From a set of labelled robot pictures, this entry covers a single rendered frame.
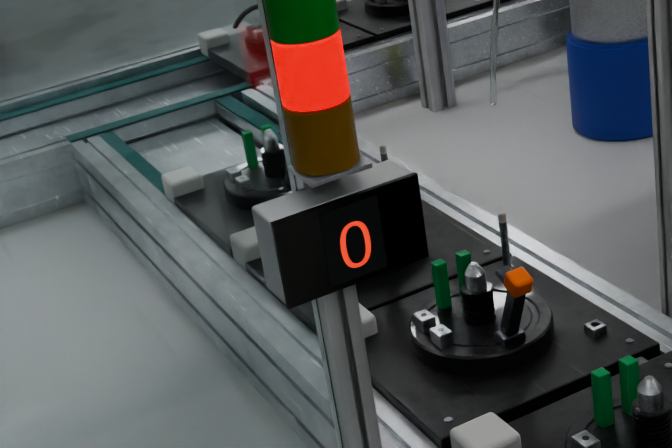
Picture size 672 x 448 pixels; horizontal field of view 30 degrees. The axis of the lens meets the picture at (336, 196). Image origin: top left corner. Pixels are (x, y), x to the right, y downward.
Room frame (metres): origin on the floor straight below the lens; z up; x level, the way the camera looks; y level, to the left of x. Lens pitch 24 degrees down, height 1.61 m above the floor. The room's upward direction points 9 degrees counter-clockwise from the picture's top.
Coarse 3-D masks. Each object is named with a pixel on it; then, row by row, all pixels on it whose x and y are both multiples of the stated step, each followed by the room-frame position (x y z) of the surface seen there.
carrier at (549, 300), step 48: (432, 288) 1.17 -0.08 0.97; (480, 288) 1.05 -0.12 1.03; (384, 336) 1.09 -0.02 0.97; (432, 336) 1.02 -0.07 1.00; (480, 336) 1.02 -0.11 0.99; (528, 336) 1.01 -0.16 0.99; (576, 336) 1.03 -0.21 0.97; (624, 336) 1.01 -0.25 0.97; (384, 384) 1.00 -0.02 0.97; (432, 384) 0.99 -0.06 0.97; (480, 384) 0.97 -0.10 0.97; (528, 384) 0.96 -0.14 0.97; (576, 384) 0.96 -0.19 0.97; (432, 432) 0.91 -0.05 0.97
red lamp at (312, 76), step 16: (336, 32) 0.85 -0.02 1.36; (272, 48) 0.85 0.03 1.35; (288, 48) 0.84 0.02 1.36; (304, 48) 0.83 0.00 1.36; (320, 48) 0.83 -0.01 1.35; (336, 48) 0.84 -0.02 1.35; (288, 64) 0.84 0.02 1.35; (304, 64) 0.83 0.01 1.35; (320, 64) 0.83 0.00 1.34; (336, 64) 0.84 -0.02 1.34; (288, 80) 0.84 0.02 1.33; (304, 80) 0.83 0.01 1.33; (320, 80) 0.83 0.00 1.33; (336, 80) 0.84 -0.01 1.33; (288, 96) 0.84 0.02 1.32; (304, 96) 0.83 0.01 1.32; (320, 96) 0.83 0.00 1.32; (336, 96) 0.84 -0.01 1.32
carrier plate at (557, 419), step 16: (640, 368) 0.96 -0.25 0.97; (656, 368) 0.95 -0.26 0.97; (560, 400) 0.93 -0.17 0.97; (576, 400) 0.92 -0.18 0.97; (592, 400) 0.92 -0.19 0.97; (528, 416) 0.91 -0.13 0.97; (544, 416) 0.91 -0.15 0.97; (560, 416) 0.90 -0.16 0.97; (576, 416) 0.90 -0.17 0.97; (528, 432) 0.89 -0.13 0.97; (544, 432) 0.89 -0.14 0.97; (560, 432) 0.88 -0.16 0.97
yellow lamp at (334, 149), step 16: (288, 112) 0.84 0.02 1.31; (304, 112) 0.84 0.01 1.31; (320, 112) 0.83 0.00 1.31; (336, 112) 0.84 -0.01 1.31; (352, 112) 0.85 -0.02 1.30; (288, 128) 0.85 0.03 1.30; (304, 128) 0.83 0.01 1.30; (320, 128) 0.83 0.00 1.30; (336, 128) 0.83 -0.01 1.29; (352, 128) 0.85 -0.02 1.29; (304, 144) 0.84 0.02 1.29; (320, 144) 0.83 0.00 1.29; (336, 144) 0.83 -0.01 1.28; (352, 144) 0.84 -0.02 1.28; (304, 160) 0.84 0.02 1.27; (320, 160) 0.83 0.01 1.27; (336, 160) 0.83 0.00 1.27; (352, 160) 0.84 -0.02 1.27
